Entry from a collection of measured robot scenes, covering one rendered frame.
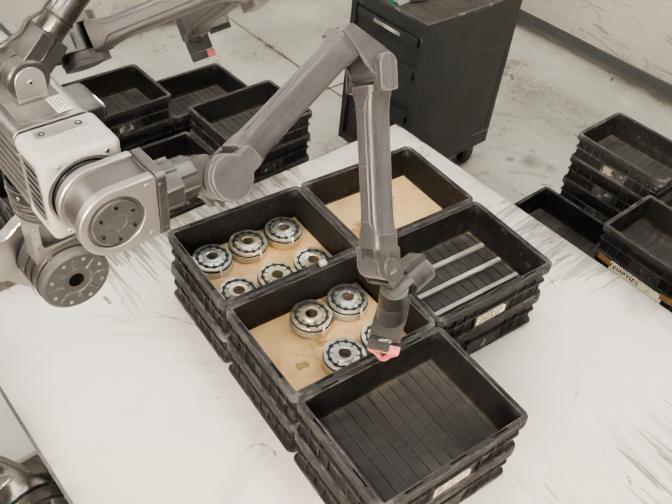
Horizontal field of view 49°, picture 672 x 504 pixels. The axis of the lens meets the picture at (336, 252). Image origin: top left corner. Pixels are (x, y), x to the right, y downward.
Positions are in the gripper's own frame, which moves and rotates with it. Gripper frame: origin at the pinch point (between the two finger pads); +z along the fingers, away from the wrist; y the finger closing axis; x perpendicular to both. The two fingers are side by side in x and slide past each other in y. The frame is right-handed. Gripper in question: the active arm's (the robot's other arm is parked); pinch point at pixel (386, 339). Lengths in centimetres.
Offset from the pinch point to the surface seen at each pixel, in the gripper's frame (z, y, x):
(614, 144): 79, 167, -70
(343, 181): 17, 59, 24
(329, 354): 10.2, -1.0, 12.6
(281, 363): 12.5, -4.9, 23.1
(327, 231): 13.3, 37.0, 22.8
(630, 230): 69, 111, -74
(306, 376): 12.4, -6.8, 16.5
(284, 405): 9.6, -16.3, 18.9
